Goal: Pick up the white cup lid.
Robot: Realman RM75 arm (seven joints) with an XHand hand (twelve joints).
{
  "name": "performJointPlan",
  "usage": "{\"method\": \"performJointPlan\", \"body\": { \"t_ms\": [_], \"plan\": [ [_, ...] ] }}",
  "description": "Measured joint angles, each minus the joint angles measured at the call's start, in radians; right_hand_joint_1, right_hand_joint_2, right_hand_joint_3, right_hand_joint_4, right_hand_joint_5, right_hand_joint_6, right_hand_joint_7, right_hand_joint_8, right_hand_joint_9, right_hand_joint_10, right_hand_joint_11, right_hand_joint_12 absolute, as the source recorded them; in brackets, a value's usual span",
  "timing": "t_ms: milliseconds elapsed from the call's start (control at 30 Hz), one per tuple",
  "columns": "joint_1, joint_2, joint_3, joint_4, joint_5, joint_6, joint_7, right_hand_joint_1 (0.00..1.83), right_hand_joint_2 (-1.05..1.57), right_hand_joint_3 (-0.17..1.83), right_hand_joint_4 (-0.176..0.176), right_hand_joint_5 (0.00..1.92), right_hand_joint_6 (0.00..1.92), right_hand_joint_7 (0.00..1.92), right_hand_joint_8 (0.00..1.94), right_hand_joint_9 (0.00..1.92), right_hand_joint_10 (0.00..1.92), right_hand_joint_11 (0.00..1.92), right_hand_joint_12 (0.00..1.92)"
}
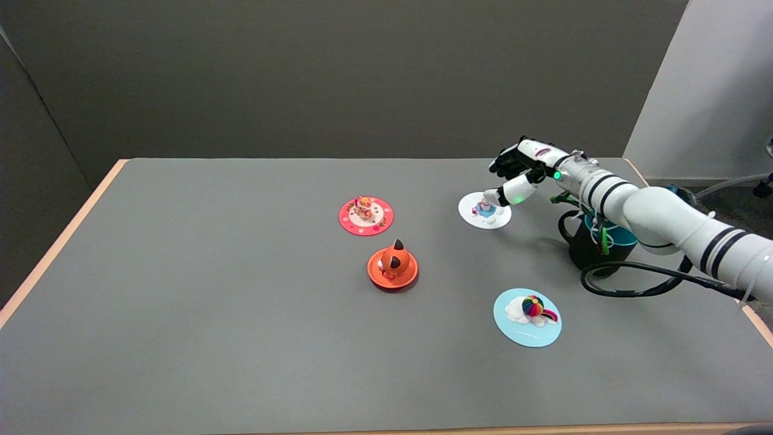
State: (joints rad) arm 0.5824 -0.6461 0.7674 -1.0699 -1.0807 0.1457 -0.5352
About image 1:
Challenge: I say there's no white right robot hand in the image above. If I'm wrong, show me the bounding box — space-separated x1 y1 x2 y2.
489 137 571 207

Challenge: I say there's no white cup lid with figurine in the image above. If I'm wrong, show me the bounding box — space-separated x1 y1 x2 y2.
458 192 512 230

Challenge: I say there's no orange cup lid with fox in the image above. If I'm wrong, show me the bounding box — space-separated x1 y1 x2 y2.
367 239 419 289

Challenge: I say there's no light blue rainbow cup lid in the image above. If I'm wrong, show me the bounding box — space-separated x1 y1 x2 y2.
493 288 563 348

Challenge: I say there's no red cup lid with figurine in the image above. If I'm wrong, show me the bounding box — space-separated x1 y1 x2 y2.
339 196 394 236

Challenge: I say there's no black mug teal inside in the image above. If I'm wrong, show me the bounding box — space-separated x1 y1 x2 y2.
558 208 640 277

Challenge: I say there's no green-taped black cable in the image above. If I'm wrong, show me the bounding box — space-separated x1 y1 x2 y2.
550 192 611 256

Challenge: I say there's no thick black cable loop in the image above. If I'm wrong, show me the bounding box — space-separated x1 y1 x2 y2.
581 186 752 301

